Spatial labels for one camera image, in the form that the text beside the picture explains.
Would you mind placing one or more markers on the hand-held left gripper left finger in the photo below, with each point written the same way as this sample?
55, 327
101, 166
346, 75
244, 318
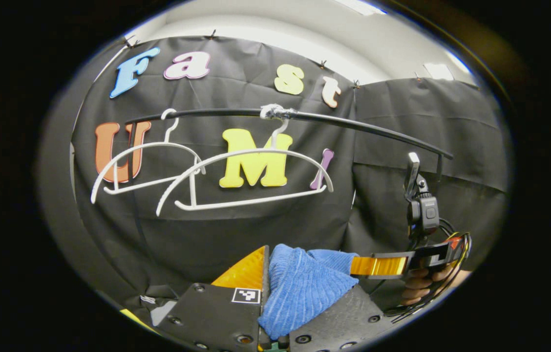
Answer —
207, 313

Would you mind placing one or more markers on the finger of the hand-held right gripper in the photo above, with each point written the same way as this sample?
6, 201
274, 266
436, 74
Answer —
378, 266

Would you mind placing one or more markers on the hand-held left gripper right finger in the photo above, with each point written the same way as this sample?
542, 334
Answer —
344, 318

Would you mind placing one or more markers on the white hanger with taped hook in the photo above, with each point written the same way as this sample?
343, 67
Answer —
246, 153

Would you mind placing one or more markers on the white plastic hanger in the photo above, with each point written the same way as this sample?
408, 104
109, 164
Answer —
158, 145

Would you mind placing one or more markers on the black backdrop cloth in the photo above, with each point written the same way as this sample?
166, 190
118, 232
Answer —
402, 127

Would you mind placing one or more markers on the small ceiling light panel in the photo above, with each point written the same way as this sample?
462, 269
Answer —
439, 71

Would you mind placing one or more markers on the large ceiling light panel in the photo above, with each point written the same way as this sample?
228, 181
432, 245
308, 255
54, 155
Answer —
361, 6

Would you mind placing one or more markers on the black clothes rail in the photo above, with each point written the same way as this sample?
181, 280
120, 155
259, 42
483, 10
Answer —
353, 125

